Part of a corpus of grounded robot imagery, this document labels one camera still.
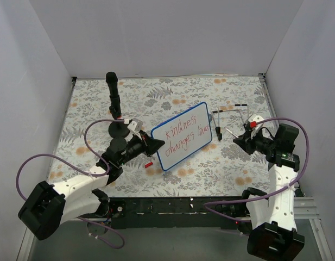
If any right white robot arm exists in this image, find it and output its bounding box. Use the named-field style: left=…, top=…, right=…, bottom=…
left=234, top=121, right=305, bottom=260

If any black microphone on stand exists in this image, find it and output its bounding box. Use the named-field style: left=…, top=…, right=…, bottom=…
left=105, top=72, right=130, bottom=138

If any red whiteboard marker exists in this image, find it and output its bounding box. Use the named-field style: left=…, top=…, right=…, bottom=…
left=224, top=127, right=238, bottom=138

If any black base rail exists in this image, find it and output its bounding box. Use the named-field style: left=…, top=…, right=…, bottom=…
left=77, top=196, right=262, bottom=237

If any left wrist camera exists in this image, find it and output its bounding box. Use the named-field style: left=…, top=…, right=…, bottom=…
left=123, top=119, right=143, bottom=135

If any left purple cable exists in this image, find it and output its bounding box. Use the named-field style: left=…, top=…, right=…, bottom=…
left=16, top=118, right=132, bottom=250

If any blue framed whiteboard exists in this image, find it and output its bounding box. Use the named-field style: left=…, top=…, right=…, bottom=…
left=151, top=102, right=213, bottom=171

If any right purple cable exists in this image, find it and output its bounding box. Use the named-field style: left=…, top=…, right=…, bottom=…
left=204, top=117, right=311, bottom=236

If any red marker cap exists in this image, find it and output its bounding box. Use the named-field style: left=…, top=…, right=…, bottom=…
left=144, top=162, right=153, bottom=168

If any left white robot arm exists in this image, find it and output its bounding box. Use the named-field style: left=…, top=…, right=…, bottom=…
left=18, top=131, right=165, bottom=240

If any purple cable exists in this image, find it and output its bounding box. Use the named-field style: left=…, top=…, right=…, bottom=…
left=16, top=118, right=132, bottom=250
left=204, top=117, right=311, bottom=236

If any floral table mat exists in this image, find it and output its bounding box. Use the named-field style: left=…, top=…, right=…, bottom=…
left=48, top=76, right=272, bottom=197

